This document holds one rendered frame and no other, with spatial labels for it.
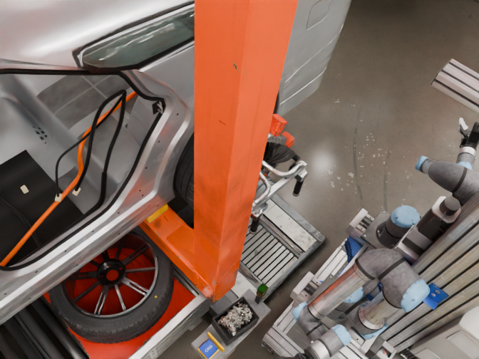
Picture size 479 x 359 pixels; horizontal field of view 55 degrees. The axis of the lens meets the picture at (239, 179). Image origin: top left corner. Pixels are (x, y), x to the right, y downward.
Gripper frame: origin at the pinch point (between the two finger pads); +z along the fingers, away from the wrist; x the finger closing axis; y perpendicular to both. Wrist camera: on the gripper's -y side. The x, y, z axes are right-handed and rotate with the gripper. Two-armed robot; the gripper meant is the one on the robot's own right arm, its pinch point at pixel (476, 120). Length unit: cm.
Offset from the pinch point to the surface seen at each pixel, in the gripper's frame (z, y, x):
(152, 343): -151, 72, -110
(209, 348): -141, 67, -81
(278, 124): -46, -3, -88
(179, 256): -112, 42, -112
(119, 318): -150, 58, -128
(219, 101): -122, -89, -74
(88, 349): -167, 80, -143
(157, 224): -102, 39, -131
